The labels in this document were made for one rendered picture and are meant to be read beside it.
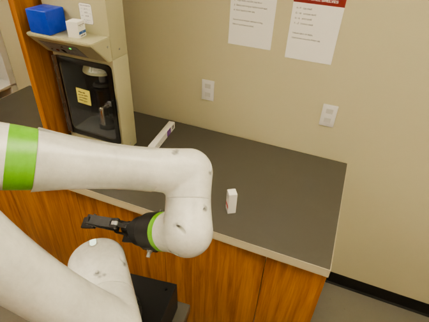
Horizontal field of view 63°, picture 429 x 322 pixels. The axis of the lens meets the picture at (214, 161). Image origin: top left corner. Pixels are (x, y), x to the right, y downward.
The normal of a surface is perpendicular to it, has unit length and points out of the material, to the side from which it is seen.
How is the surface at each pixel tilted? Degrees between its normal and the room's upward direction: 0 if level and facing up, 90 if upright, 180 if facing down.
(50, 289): 71
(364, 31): 90
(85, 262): 12
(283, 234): 0
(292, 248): 0
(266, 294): 90
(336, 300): 0
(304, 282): 90
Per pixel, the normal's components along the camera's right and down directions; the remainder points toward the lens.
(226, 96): -0.37, 0.53
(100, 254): 0.08, -0.85
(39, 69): 0.93, 0.25
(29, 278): 0.83, 0.09
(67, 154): 0.59, -0.26
